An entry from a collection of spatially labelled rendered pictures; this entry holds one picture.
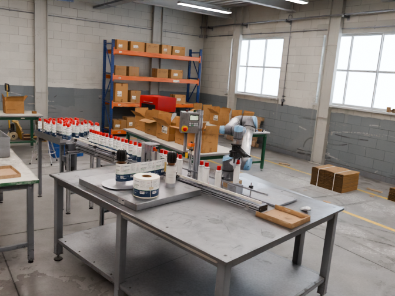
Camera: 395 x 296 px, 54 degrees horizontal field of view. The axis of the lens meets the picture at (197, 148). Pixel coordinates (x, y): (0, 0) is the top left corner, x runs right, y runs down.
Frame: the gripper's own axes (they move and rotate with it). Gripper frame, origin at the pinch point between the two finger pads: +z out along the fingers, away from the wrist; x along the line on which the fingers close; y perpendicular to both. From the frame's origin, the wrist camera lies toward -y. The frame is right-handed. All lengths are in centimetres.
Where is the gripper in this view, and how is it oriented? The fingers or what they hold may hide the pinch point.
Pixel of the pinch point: (237, 167)
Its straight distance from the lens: 329.5
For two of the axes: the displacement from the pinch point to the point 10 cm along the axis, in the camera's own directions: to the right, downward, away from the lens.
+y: -7.2, -1.9, 6.7
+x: -6.9, 0.9, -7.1
